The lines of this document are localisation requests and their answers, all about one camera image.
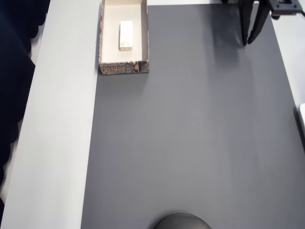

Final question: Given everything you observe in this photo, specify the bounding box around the white rectangular block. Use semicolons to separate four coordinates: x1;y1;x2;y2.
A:
118;20;133;52

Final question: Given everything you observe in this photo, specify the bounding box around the patterned cardboard box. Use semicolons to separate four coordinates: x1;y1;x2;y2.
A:
98;0;151;76

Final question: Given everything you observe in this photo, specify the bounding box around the grey desk mat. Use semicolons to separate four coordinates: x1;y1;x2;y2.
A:
80;2;305;229

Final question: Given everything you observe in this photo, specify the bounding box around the dark blue curtain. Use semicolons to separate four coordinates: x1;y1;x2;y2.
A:
0;0;52;215

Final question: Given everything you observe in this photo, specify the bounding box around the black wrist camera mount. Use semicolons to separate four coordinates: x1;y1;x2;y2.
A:
270;0;304;20

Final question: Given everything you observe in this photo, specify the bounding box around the black camera stand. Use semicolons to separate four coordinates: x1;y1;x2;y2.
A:
153;213;213;229

